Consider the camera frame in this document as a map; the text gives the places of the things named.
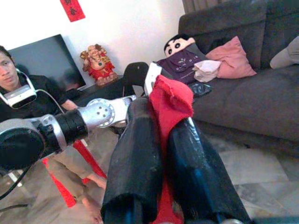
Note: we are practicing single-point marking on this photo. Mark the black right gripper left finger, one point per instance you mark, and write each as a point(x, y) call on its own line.
point(135, 151)

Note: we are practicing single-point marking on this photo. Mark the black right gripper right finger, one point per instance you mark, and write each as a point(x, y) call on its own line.
point(198, 175)

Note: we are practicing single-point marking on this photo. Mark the red pillow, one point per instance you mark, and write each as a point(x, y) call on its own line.
point(170, 105)

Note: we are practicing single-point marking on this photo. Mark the dark upholstered sofa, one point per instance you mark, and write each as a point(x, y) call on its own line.
point(245, 100)

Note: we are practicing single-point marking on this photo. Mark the pink pillow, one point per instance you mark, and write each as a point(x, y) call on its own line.
point(233, 60)

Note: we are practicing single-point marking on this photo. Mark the red plastic stool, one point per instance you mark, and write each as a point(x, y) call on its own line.
point(88, 156)

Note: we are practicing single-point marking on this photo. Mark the dark television table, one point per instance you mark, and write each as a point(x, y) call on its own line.
point(100, 92)

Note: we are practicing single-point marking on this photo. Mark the black chair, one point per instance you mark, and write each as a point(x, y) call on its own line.
point(135, 74)

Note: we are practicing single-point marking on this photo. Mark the black plastic bag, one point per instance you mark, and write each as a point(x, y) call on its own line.
point(201, 89)

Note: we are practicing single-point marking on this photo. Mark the gold and red statue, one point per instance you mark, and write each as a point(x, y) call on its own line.
point(99, 65)

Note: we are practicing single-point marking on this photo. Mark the white crumpled cloth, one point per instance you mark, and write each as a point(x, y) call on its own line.
point(206, 70)

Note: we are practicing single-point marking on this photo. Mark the person in black shirt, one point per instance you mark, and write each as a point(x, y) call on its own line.
point(44, 91)

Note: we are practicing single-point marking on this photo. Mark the cartoon boy plush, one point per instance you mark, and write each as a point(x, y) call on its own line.
point(178, 44)

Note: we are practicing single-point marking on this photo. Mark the black flat television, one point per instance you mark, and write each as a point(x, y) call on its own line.
point(51, 60)

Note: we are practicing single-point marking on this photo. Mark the white VR headset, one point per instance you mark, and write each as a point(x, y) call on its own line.
point(19, 96)

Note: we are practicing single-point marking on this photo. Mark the grey cushion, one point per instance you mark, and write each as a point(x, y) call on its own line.
point(286, 54)

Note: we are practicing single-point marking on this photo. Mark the brown curtain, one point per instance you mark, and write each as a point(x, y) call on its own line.
point(201, 4)

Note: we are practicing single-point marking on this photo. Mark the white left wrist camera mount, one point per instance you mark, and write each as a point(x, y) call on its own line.
point(151, 77)

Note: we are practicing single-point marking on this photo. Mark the red paper wall banner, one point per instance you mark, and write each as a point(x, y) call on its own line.
point(73, 9)

